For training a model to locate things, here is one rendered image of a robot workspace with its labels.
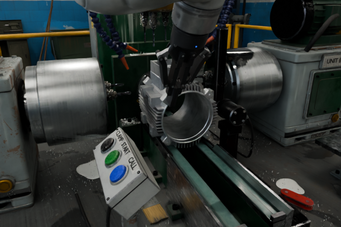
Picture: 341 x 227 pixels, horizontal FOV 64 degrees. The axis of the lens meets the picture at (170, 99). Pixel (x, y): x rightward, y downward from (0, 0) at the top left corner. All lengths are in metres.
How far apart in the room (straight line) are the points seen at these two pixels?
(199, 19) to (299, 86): 0.65
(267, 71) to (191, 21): 0.53
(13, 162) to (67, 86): 0.23
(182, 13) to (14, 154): 0.54
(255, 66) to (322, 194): 0.44
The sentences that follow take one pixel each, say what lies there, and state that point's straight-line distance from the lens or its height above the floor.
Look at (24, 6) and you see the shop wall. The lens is 5.95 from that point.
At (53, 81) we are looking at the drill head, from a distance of 0.77.
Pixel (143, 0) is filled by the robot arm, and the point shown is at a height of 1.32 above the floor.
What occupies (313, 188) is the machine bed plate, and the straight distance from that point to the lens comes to 0.95.
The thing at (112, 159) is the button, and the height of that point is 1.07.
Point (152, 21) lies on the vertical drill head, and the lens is 0.86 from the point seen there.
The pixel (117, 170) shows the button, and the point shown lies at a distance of 0.45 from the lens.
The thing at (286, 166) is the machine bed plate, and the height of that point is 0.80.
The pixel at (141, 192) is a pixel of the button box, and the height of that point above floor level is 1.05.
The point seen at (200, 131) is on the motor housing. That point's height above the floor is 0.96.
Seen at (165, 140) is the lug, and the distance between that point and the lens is 0.77.
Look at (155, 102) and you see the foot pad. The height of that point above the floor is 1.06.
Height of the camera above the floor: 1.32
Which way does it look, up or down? 19 degrees down
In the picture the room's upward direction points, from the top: straight up
